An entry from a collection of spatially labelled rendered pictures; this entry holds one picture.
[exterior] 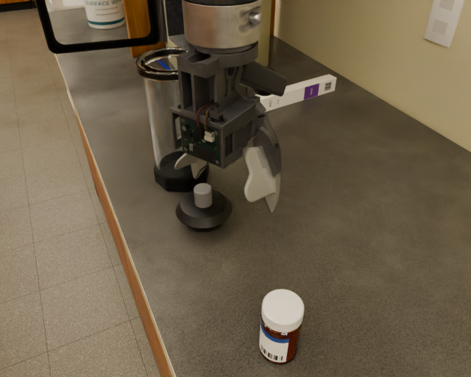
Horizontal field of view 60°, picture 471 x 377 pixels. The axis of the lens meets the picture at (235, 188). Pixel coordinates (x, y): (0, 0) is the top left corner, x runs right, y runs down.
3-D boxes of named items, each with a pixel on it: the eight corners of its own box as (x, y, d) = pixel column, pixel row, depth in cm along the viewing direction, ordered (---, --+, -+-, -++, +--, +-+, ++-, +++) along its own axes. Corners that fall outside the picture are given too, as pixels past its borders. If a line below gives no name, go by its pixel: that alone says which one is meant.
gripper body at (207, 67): (172, 153, 47) (160, 48, 40) (217, 123, 53) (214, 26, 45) (226, 176, 44) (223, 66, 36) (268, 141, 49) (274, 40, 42)
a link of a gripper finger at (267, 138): (253, 180, 50) (223, 115, 48) (261, 173, 51) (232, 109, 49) (283, 176, 47) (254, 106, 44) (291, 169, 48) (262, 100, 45)
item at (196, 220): (244, 221, 68) (244, 189, 64) (198, 247, 63) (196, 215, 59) (209, 194, 73) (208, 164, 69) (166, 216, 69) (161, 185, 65)
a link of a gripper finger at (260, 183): (250, 232, 49) (218, 164, 46) (276, 206, 53) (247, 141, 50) (271, 232, 47) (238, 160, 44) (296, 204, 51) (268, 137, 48)
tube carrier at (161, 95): (222, 173, 76) (220, 60, 63) (174, 197, 71) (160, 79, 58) (188, 149, 83) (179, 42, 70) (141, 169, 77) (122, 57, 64)
